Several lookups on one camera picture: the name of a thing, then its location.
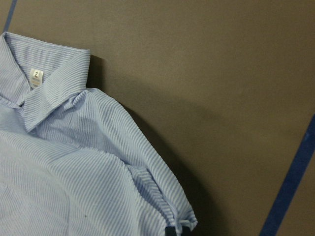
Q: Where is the brown paper table cover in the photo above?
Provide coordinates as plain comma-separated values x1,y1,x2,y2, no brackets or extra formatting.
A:
8,0,315,236

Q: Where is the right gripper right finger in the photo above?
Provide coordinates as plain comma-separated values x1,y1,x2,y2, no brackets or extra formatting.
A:
181,227,190,236

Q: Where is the light blue striped shirt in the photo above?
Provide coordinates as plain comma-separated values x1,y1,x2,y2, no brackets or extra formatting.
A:
0,32,197,236

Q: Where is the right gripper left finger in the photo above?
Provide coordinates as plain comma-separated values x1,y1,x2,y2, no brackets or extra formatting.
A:
165,226,177,236

